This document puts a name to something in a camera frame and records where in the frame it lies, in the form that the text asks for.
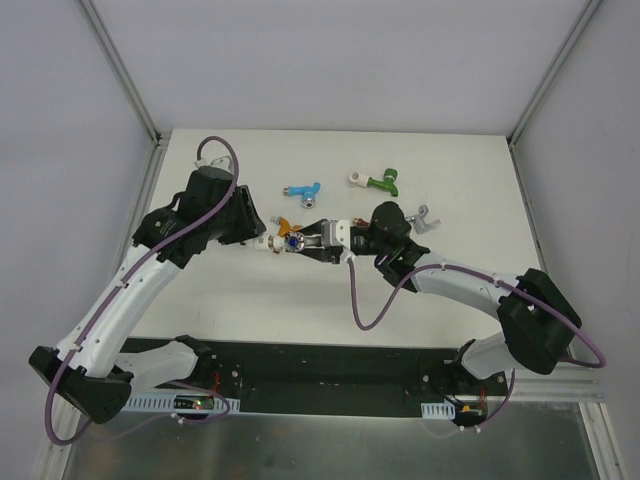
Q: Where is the white elbow pipe fitting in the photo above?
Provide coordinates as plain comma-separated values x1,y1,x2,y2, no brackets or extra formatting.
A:
250,236,273,251

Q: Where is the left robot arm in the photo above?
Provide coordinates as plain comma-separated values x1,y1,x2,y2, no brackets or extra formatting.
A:
29,166,266,424

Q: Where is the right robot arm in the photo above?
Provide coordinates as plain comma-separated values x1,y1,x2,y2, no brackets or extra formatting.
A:
284,201,582,395

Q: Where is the brown faucet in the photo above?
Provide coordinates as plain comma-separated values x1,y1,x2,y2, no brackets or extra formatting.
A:
352,217,370,229

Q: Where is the orange faucet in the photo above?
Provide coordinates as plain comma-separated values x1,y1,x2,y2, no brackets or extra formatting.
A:
270,216,303,237

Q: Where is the blue faucet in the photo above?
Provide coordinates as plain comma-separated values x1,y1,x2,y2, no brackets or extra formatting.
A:
283,182,321,209

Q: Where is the green faucet with white fitting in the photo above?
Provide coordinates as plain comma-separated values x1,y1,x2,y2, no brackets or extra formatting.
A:
348,168,399,198

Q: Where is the grey faucet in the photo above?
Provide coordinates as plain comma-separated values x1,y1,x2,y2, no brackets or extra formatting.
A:
405,204,441,235

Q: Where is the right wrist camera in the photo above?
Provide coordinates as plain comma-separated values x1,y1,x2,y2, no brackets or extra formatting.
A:
321,220,351,250

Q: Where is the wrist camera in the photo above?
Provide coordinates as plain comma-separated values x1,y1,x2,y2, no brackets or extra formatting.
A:
321,220,351,250
194,155,233,173

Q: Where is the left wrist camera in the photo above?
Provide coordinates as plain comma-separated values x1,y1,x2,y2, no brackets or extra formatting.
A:
194,155,233,173

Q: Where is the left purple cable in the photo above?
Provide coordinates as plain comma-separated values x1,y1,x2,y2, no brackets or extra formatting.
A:
44,135,240,446

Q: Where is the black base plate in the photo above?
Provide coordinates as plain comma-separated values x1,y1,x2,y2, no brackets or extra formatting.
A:
124,337,511,416

